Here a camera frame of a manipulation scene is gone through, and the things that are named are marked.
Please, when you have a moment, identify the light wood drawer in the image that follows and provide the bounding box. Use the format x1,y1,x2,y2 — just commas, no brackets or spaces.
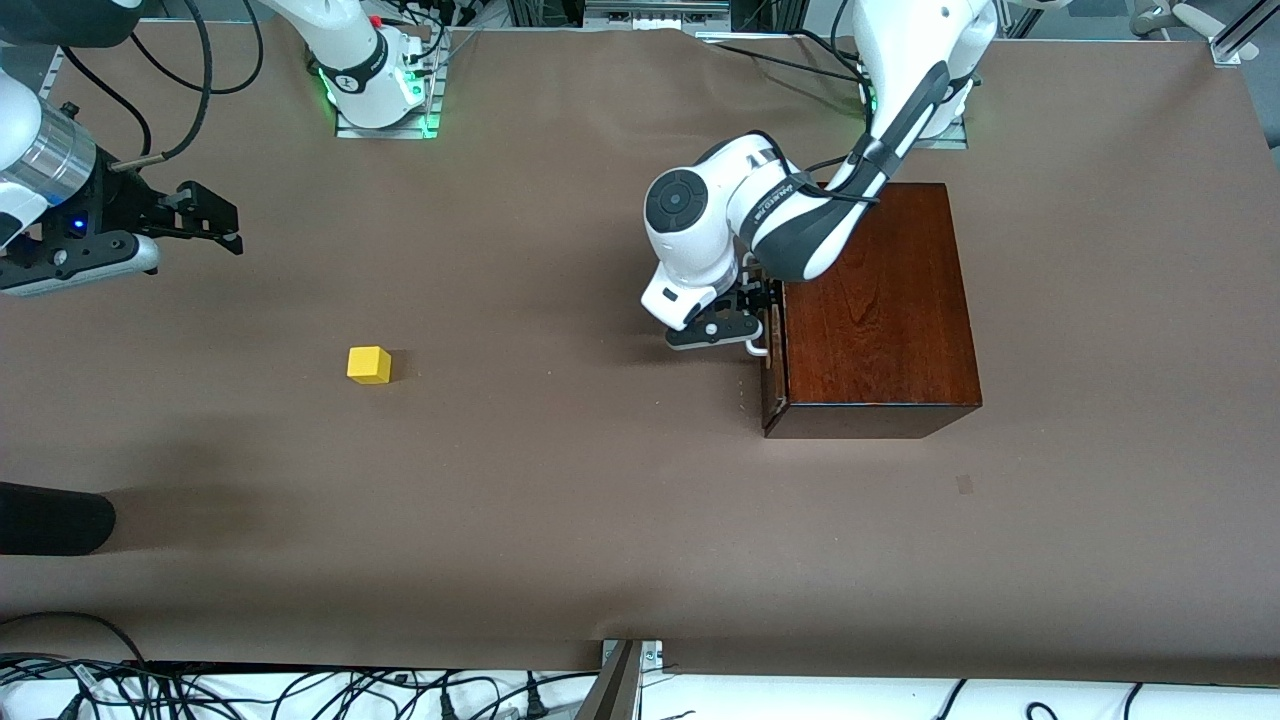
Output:
745,290,793,438

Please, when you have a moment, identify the dark brown wooden cabinet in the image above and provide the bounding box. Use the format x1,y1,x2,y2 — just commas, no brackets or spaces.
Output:
763,182,983,439

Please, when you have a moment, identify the brown table cover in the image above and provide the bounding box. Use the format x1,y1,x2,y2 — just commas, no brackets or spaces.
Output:
0,20,1280,686

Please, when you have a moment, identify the black ribbed cylinder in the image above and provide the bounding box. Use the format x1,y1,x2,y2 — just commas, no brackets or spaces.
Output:
0,482,117,556

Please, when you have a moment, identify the grey chair base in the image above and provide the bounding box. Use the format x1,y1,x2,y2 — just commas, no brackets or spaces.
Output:
1130,0,1236,41

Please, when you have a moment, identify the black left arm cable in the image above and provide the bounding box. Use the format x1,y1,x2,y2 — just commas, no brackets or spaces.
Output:
745,130,886,206

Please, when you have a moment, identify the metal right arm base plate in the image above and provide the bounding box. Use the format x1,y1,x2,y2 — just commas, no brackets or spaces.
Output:
335,45,443,139

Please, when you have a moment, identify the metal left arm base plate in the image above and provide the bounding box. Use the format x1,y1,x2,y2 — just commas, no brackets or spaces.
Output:
862,85,969,151

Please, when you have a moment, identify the metal table edge bracket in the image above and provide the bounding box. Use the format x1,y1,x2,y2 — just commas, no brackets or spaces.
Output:
575,638,664,720

